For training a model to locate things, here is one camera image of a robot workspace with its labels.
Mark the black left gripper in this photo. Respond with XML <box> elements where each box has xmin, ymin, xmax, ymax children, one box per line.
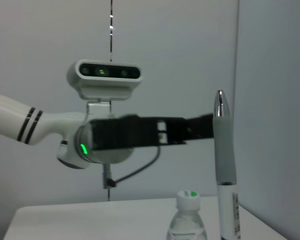
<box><xmin>89</xmin><ymin>113</ymin><xmax>215</xmax><ymax>153</ymax></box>

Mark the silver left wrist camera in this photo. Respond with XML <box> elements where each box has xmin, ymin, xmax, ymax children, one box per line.
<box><xmin>66</xmin><ymin>59</ymin><xmax>143</xmax><ymax>118</ymax></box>

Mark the silver ballpoint pen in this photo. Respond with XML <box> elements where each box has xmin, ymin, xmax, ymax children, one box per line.
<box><xmin>212</xmin><ymin>89</ymin><xmax>242</xmax><ymax>240</ymax></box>

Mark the clear water bottle green label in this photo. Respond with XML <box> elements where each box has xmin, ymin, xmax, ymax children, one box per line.
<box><xmin>166</xmin><ymin>190</ymin><xmax>208</xmax><ymax>240</ymax></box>

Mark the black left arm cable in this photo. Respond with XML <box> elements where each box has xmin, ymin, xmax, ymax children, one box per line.
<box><xmin>102</xmin><ymin>146</ymin><xmax>161</xmax><ymax>190</ymax></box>

